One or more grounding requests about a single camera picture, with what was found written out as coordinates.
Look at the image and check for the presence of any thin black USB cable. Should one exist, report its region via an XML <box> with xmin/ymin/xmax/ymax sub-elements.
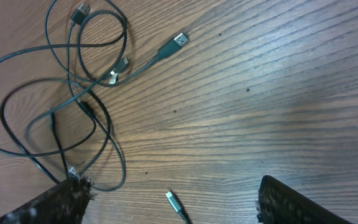
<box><xmin>0</xmin><ymin>77</ymin><xmax>192</xmax><ymax>224</ymax></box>

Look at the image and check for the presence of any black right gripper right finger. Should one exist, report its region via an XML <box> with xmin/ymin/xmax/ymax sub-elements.
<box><xmin>257</xmin><ymin>175</ymin><xmax>351</xmax><ymax>224</ymax></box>

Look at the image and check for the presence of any black USB-A cable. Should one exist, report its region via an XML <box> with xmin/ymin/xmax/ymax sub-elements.
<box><xmin>0</xmin><ymin>32</ymin><xmax>190</xmax><ymax>192</ymax></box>

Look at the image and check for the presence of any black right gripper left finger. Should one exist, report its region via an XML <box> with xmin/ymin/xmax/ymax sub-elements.
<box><xmin>0</xmin><ymin>177</ymin><xmax>94</xmax><ymax>224</ymax></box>

